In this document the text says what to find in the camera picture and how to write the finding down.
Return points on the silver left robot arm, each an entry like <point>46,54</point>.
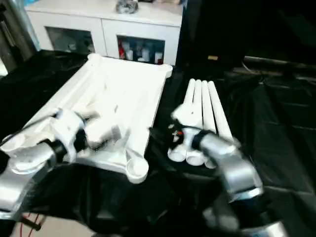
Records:
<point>24,172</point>

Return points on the grey metal bar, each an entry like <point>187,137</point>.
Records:
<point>271,61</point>

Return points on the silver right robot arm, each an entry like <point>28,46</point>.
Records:
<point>232,168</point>

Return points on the red bottle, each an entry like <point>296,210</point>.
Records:
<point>121,50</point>

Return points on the white cabinet with glass doors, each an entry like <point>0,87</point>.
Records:
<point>103,27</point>

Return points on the white plastic table leg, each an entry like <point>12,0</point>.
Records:
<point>191,93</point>
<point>218,111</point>
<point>206,106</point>
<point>198,98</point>

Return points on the grey curtain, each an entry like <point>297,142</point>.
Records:
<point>17,32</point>

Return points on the large black case yellow label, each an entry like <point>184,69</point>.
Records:
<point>214,29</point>

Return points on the black mat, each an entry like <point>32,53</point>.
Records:
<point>271,148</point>

